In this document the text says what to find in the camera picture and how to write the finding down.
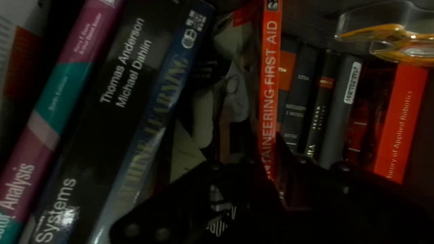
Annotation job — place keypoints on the blue machine learning book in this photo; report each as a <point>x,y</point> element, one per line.
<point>133,182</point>

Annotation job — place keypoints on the grey spine book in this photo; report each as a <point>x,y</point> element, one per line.
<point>341,109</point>

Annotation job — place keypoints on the black operating systems book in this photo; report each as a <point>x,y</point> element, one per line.
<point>86,169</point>

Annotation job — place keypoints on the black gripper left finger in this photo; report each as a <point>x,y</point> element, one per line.
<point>213,204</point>

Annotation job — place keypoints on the magenta teal analysis book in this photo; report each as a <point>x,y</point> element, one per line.
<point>30,159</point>

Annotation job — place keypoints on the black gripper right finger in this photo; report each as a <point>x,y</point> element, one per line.
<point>348,205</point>

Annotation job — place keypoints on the orange first aid book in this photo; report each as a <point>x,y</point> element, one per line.
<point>270,58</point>

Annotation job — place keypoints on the red robotics book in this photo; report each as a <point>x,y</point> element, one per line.
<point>401,123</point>

